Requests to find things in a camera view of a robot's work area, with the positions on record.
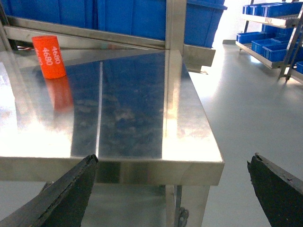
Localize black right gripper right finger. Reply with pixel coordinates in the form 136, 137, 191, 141
247, 153, 303, 227

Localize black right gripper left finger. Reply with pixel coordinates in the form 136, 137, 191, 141
0, 155, 98, 227

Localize orange cylindrical capacitor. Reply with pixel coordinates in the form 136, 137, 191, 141
32, 35, 66, 79

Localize distant steel bin rack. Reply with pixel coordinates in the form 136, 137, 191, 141
235, 0, 303, 82

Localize stainless steel shelf rack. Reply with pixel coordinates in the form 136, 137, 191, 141
0, 0, 215, 73

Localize blue plastic bin left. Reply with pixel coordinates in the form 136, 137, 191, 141
1, 0, 98, 29

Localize blue plastic bin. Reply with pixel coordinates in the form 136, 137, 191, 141
97, 0, 166, 40
1, 0, 98, 29
184, 0, 227, 48

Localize blue plastic bin right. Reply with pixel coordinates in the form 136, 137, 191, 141
184, 0, 227, 48

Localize blue plastic bin middle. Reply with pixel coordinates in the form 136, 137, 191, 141
97, 0, 166, 40

